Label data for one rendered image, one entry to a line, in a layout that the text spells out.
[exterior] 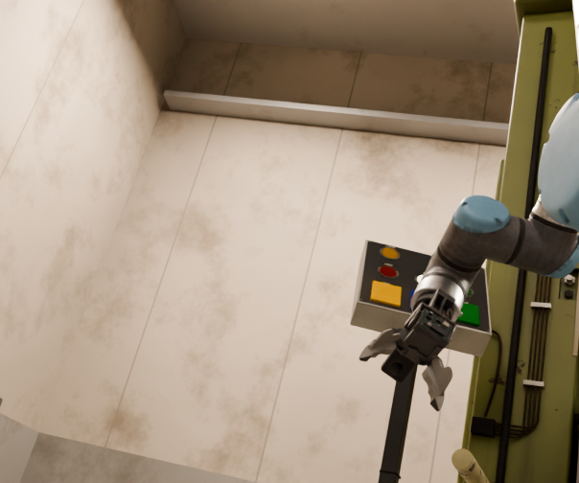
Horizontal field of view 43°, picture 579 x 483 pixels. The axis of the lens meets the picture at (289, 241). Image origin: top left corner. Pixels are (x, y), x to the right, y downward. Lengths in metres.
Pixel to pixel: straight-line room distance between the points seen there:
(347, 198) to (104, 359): 2.40
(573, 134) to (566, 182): 0.05
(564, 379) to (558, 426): 0.13
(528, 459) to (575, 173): 1.34
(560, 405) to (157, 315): 4.40
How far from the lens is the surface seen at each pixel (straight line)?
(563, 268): 1.40
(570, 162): 0.83
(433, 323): 1.25
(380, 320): 1.83
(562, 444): 2.07
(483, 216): 1.33
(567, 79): 2.62
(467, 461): 1.61
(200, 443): 5.64
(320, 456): 5.45
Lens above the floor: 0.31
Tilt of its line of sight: 25 degrees up
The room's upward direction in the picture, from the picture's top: 15 degrees clockwise
